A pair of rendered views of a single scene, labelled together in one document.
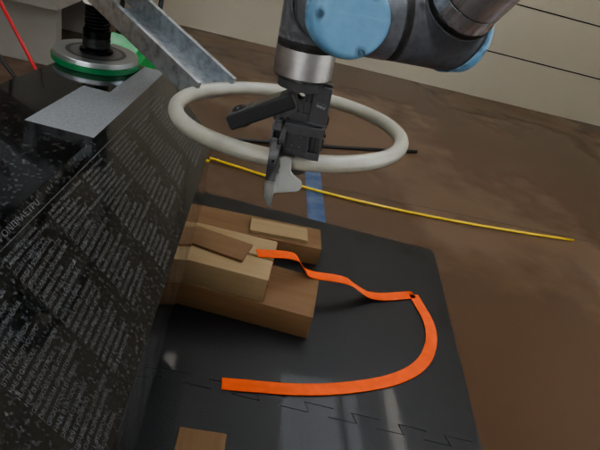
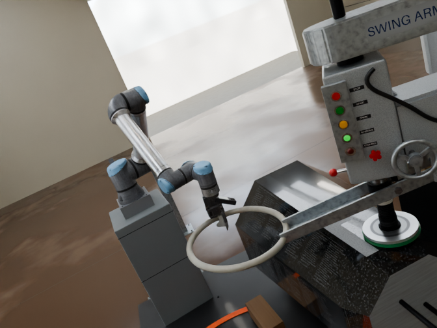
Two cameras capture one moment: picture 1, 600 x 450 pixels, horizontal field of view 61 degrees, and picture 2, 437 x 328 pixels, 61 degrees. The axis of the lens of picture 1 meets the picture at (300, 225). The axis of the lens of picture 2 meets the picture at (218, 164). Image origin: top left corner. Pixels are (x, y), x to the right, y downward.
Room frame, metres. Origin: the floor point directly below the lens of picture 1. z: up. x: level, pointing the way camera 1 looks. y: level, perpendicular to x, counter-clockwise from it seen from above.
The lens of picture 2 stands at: (2.52, -0.05, 1.80)
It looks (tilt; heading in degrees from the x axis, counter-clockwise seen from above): 20 degrees down; 174
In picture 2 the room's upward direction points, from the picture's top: 22 degrees counter-clockwise
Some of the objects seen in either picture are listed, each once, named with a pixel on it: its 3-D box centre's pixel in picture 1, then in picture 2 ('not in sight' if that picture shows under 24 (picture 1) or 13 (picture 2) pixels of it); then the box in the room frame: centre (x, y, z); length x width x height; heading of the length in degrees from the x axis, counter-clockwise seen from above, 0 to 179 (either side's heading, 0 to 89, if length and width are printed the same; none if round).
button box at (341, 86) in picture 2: not in sight; (343, 122); (1.39, 0.53, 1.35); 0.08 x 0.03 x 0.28; 61
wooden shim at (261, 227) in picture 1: (279, 230); not in sight; (1.87, 0.08, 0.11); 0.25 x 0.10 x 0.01; 99
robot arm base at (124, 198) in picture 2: not in sight; (129, 191); (0.00, -0.42, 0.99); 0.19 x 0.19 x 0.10
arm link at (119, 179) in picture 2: not in sight; (121, 173); (0.00, -0.41, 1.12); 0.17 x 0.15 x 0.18; 111
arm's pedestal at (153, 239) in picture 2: not in sight; (161, 255); (0.00, -0.42, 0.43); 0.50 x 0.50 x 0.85; 9
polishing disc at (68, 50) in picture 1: (95, 54); (389, 226); (1.32, 0.64, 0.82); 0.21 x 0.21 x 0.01
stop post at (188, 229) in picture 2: not in sight; (163, 187); (-1.03, -0.25, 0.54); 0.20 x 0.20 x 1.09; 3
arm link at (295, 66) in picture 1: (304, 63); (210, 190); (0.79, 0.06, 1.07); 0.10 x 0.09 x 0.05; 1
